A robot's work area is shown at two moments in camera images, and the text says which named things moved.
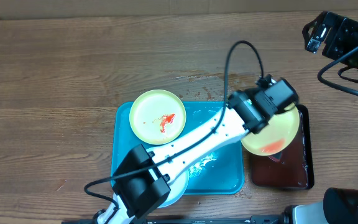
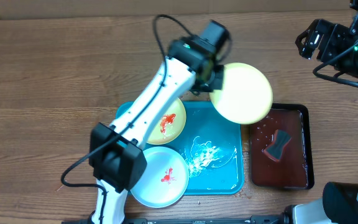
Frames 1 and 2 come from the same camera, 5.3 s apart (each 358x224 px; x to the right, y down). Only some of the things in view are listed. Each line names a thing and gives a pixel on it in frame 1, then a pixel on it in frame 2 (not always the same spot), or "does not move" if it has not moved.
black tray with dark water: [292, 169] does not move
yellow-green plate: [276, 136] -> [246, 96]
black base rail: [201, 219] does not move
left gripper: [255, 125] -> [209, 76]
